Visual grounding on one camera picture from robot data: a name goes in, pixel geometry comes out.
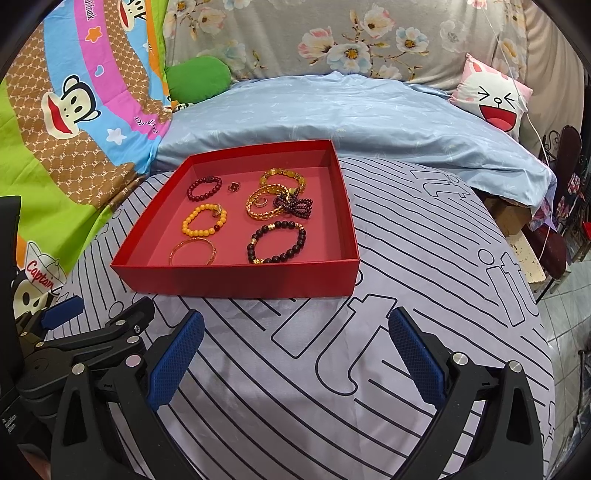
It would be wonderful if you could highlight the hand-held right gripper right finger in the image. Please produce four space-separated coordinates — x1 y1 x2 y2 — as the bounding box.
388 305 543 480

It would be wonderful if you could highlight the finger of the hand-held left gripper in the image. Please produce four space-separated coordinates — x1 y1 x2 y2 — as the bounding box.
34 296 155 368
14 296 85 342

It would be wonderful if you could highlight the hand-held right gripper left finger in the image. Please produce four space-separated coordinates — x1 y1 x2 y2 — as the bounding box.
50 309 206 480

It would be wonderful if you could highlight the red cardboard box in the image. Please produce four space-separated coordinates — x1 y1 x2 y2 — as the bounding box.
110 139 361 298

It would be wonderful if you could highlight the gold bangle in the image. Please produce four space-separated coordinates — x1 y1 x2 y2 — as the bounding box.
168 236 218 267

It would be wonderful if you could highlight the orange bead bracelet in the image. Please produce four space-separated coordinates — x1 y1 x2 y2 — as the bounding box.
180 204 228 238

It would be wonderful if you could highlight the black and gold bead bracelet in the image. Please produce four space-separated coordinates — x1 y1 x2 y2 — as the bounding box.
248 220 308 265

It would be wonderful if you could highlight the dark red bead bracelet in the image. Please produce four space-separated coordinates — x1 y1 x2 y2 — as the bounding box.
187 174 223 203

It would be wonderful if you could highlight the gold chain bracelet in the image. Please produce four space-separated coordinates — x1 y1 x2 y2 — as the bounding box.
245 184 291 220

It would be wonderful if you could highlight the purple garnet bracelet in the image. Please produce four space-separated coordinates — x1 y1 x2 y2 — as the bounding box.
273 191 315 217

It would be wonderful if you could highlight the yellow crystal bracelet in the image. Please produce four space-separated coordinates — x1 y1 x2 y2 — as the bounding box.
259 168 306 195

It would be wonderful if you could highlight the grey striped bed sheet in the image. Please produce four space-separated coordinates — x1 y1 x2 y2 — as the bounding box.
44 154 557 480

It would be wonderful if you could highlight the cartoon monkey printed blanket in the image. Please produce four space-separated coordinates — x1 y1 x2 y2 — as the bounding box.
0 0 185 324

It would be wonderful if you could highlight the white wooden plank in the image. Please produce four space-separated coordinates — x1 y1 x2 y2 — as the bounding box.
505 231 548 291

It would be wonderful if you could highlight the brown cardboard box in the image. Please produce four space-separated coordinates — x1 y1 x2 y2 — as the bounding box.
485 191 532 236

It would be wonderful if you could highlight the light blue quilt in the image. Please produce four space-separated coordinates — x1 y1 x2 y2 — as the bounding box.
148 71 555 208

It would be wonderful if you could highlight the green pillow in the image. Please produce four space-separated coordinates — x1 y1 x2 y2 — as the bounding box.
165 55 232 103

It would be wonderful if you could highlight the dark metal chair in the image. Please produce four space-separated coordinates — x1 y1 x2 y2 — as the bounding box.
531 124 591 294

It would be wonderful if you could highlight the cartoon rabbit pillow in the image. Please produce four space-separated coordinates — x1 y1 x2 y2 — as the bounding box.
450 53 534 139

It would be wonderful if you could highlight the grey floral cloth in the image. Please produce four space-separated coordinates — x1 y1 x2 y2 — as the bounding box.
164 0 573 125

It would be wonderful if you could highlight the white cable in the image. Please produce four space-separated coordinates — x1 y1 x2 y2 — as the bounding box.
482 0 555 241

